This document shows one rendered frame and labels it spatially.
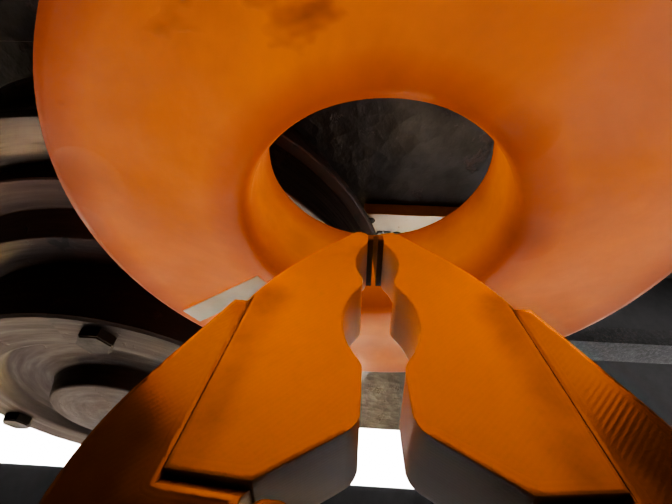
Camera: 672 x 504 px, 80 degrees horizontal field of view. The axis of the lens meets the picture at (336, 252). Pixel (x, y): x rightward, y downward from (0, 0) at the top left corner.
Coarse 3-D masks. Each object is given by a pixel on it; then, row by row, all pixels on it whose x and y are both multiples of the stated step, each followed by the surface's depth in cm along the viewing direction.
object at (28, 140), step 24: (0, 120) 26; (24, 120) 26; (0, 144) 27; (24, 144) 27; (0, 168) 28; (288, 168) 32; (288, 192) 29; (312, 192) 33; (312, 216) 30; (336, 216) 35
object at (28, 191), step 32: (0, 192) 28; (32, 192) 28; (64, 192) 27; (0, 224) 29; (32, 224) 28; (64, 224) 28; (0, 256) 29; (32, 256) 29; (64, 256) 29; (96, 256) 29
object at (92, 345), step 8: (88, 328) 27; (96, 328) 27; (80, 336) 26; (88, 336) 26; (96, 336) 26; (104, 336) 27; (112, 336) 27; (80, 344) 27; (88, 344) 27; (96, 344) 27; (104, 344) 27; (112, 344) 27; (96, 352) 28; (104, 352) 28; (8, 416) 38; (16, 416) 38; (24, 416) 39; (8, 424) 39; (16, 424) 38; (24, 424) 38
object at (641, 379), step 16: (656, 288) 886; (640, 304) 855; (656, 304) 855; (608, 320) 826; (624, 320) 826; (640, 320) 826; (656, 320) 826; (608, 368) 750; (624, 368) 751; (640, 368) 751; (656, 368) 751; (624, 384) 728; (640, 384) 729; (656, 384) 729; (656, 400) 708; (0, 464) 629; (16, 464) 629; (0, 480) 614; (16, 480) 614; (32, 480) 614; (48, 480) 614; (0, 496) 599; (16, 496) 599; (32, 496) 599; (336, 496) 601; (352, 496) 602; (368, 496) 602; (384, 496) 602; (400, 496) 602; (416, 496) 602
